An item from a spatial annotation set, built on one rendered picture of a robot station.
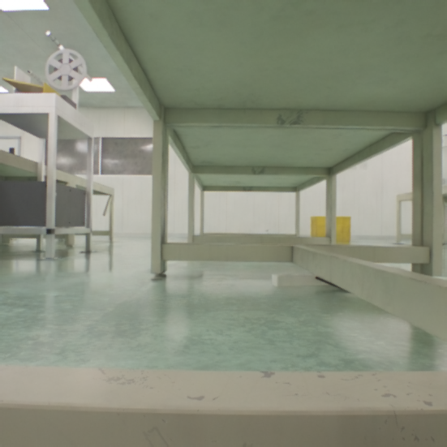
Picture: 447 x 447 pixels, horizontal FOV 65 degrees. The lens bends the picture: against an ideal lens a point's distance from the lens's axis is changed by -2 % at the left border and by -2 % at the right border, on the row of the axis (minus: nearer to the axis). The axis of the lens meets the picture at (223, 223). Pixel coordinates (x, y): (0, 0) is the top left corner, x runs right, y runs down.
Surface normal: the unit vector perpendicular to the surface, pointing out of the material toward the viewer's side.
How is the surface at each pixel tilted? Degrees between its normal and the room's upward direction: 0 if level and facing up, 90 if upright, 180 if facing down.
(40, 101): 90
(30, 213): 90
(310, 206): 90
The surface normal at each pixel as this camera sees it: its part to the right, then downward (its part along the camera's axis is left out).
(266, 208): 0.00, -0.01
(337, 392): 0.01, -1.00
